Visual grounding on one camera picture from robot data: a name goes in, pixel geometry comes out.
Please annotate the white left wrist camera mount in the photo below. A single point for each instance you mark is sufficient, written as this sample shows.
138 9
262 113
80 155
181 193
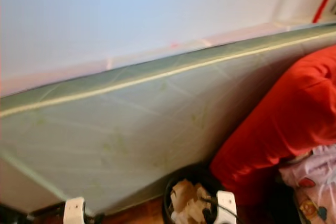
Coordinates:
74 211

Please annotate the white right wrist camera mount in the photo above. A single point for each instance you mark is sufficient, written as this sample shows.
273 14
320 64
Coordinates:
226 205

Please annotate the large red cushion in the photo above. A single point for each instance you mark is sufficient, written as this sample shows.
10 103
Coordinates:
283 119

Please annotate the crumpled paper rubbish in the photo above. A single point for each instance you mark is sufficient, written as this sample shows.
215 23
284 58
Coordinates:
186 200

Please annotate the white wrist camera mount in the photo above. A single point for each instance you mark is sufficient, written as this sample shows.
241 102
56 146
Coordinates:
226 205
74 211

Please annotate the quilted pale green mattress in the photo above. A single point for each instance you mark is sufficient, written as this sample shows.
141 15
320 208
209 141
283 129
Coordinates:
136 129

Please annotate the black round waste bin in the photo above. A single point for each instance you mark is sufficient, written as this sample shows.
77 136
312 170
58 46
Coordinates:
194 171

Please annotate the pink cartoon print blanket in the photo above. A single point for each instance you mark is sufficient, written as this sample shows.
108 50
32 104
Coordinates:
310 171

